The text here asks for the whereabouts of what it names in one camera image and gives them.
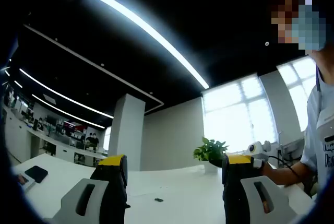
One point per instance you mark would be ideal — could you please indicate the white office desk row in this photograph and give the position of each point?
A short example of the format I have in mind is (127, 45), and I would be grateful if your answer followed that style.
(62, 151)

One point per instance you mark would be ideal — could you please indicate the thin ceiling light strip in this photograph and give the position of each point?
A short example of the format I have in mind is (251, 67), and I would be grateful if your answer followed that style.
(68, 114)
(65, 97)

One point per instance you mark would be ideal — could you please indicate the black plastic buckle socket part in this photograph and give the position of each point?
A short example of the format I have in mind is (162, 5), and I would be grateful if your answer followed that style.
(158, 200)

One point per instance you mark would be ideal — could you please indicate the narrow bright window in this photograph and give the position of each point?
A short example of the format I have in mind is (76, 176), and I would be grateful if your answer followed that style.
(300, 91)

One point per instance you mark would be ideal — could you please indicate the white worn headset device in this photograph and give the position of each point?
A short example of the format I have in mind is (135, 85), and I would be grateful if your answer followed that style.
(326, 130)

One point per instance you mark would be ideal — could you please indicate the person's neck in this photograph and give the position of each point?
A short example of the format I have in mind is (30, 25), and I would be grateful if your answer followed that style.
(324, 59)

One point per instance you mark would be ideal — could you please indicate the tall white column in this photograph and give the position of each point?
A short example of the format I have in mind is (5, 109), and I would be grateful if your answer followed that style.
(126, 135)

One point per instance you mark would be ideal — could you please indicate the green potted plant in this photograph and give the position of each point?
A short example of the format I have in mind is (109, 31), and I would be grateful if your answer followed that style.
(211, 151)

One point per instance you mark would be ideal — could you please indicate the person in light blue shirt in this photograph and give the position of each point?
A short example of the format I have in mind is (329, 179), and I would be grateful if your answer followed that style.
(313, 130)

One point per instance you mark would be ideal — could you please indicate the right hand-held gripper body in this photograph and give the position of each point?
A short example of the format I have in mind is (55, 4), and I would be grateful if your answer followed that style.
(262, 153)

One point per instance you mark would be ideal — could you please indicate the black flat device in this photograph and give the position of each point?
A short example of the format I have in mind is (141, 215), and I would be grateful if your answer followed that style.
(36, 174)

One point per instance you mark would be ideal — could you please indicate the large bright window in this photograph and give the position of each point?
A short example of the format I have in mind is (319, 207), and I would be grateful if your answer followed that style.
(235, 119)

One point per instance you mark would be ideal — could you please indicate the white flat box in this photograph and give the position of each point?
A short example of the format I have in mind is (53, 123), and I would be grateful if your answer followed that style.
(27, 182)

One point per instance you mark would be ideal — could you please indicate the long ceiling light strip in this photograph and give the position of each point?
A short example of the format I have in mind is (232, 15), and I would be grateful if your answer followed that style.
(151, 32)

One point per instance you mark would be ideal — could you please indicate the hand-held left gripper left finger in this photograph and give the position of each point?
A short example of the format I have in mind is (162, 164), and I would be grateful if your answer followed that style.
(78, 208)

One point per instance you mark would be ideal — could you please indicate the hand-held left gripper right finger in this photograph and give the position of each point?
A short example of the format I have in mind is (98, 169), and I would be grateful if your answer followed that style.
(242, 203)

